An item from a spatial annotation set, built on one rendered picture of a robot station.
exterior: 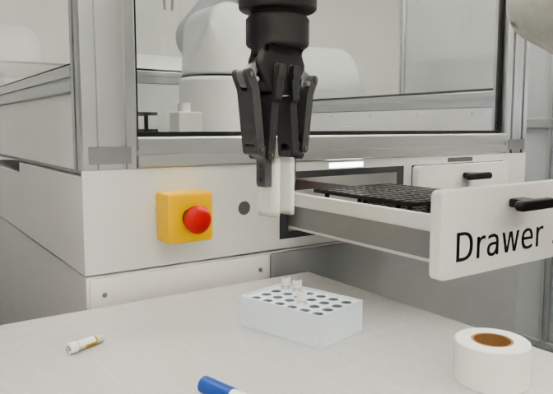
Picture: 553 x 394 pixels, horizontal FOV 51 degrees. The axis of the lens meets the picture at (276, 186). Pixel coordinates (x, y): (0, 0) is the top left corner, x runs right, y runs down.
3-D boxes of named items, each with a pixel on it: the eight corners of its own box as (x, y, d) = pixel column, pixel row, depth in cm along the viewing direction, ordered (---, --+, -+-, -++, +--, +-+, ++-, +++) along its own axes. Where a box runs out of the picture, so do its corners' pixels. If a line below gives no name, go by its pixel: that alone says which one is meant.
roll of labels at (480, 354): (516, 366, 60) (518, 328, 59) (541, 397, 53) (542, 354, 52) (446, 363, 60) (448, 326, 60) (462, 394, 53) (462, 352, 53)
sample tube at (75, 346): (96, 335, 67) (62, 346, 63) (102, 330, 66) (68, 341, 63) (100, 345, 67) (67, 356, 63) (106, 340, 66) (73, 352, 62)
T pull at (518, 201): (555, 207, 77) (556, 197, 77) (522, 212, 73) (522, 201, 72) (530, 205, 80) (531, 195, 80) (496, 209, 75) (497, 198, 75)
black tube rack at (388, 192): (490, 234, 91) (491, 193, 91) (411, 247, 81) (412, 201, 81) (388, 216, 109) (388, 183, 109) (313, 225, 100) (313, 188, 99)
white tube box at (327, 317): (362, 330, 70) (362, 299, 70) (320, 349, 64) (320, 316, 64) (284, 308, 79) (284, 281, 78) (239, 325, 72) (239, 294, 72)
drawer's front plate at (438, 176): (507, 210, 130) (508, 161, 129) (417, 222, 114) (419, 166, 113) (500, 210, 132) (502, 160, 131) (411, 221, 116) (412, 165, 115)
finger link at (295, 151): (267, 67, 71) (275, 67, 72) (274, 158, 73) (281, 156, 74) (291, 65, 68) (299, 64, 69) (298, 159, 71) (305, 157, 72)
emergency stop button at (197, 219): (213, 233, 82) (213, 205, 82) (188, 236, 80) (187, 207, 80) (203, 229, 85) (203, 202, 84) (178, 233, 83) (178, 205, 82)
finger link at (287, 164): (272, 156, 72) (276, 156, 73) (271, 212, 73) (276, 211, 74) (291, 157, 70) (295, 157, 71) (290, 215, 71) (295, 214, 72)
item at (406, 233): (553, 242, 87) (555, 201, 86) (437, 265, 73) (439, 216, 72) (367, 210, 120) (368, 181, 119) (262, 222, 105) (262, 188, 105)
